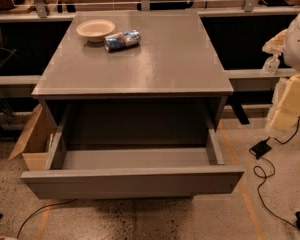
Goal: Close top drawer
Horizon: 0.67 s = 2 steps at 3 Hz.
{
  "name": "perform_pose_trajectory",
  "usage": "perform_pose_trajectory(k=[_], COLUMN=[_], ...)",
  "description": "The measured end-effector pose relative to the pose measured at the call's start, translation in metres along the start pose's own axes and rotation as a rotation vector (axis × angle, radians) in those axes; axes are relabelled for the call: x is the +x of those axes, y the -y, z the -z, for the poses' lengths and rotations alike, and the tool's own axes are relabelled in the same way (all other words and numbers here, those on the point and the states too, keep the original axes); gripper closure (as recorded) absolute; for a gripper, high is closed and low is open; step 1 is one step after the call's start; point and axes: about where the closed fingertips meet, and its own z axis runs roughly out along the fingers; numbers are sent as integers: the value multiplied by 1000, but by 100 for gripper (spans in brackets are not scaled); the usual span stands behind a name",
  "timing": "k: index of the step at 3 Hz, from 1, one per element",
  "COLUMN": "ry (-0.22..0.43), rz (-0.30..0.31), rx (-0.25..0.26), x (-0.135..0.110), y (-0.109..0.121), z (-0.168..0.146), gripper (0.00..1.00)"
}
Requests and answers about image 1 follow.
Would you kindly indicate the grey drawer cabinet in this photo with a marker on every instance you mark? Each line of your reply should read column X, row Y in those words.
column 174, row 63

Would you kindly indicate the cardboard box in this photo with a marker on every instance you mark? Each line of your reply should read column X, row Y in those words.
column 33, row 143

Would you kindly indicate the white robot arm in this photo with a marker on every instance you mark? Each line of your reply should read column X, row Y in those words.
column 285, row 110

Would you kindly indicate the crushed blue soda can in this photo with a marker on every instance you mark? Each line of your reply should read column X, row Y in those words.
column 122, row 40

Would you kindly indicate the black power adapter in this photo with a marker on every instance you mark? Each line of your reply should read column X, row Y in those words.
column 260, row 149

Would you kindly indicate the grey top drawer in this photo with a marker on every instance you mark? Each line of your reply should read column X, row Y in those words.
column 120, row 151

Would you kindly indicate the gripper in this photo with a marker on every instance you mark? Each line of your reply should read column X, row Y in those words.
column 299, row 45

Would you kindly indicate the beige bowl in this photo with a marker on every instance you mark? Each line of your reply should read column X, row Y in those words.
column 95, row 30

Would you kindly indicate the grey metal rail shelf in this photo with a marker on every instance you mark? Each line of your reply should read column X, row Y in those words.
column 241, row 81

